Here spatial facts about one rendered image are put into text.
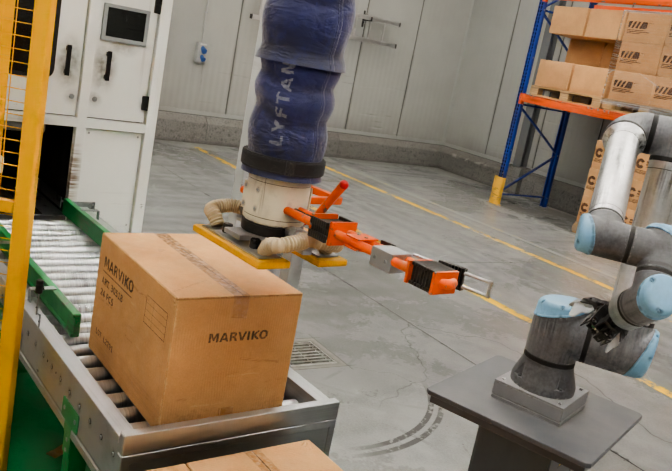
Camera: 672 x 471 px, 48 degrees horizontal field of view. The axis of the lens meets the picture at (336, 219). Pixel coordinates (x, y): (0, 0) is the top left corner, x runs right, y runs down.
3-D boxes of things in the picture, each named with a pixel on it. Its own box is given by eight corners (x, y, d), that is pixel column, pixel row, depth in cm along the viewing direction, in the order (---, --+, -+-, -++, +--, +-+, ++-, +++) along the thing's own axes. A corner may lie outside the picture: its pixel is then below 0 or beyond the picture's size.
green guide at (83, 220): (61, 213, 408) (63, 196, 407) (81, 213, 415) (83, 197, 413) (193, 328, 286) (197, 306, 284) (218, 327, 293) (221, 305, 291)
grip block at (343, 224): (304, 235, 189) (308, 212, 187) (335, 235, 195) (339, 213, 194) (325, 246, 182) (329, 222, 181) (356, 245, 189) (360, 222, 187)
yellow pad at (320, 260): (249, 230, 225) (251, 214, 224) (276, 230, 231) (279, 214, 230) (318, 268, 200) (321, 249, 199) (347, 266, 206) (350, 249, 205)
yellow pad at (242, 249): (191, 230, 213) (194, 213, 211) (222, 230, 219) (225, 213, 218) (257, 270, 187) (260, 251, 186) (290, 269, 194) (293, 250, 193)
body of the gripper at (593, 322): (577, 324, 189) (600, 313, 178) (598, 302, 192) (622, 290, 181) (599, 347, 188) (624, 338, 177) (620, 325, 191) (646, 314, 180)
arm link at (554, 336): (527, 338, 236) (541, 285, 232) (583, 355, 231) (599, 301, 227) (521, 353, 222) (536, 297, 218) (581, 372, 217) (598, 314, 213)
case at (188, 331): (87, 346, 256) (102, 232, 247) (196, 338, 280) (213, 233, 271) (156, 435, 209) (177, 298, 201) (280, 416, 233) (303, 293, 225)
